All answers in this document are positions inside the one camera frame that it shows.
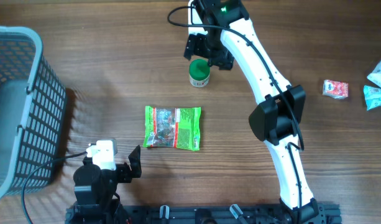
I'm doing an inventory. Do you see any white barcode scanner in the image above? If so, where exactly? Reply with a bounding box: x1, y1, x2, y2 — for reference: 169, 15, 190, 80
188, 0, 208, 35

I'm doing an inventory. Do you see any grey plastic mesh basket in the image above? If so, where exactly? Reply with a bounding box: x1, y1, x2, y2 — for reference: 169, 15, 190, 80
0, 26, 67, 199

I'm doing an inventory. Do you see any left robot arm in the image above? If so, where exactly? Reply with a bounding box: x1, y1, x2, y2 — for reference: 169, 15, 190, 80
65, 146, 142, 224

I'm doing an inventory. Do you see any green lid jar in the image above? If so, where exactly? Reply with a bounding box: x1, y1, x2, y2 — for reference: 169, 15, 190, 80
189, 59, 210, 88

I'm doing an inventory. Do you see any green candy bag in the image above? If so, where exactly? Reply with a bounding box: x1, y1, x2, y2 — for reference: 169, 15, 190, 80
143, 106, 201, 151

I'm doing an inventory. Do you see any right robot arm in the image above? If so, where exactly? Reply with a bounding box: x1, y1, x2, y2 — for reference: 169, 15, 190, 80
185, 1, 319, 223

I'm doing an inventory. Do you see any small red tissue pack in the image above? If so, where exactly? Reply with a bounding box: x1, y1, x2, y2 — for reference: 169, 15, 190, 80
323, 80, 349, 100

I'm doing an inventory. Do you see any teal patterned pouch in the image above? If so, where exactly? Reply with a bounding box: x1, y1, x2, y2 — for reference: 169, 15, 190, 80
363, 85, 381, 111

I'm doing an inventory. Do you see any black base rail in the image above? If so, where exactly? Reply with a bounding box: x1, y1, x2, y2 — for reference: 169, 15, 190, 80
65, 203, 342, 224

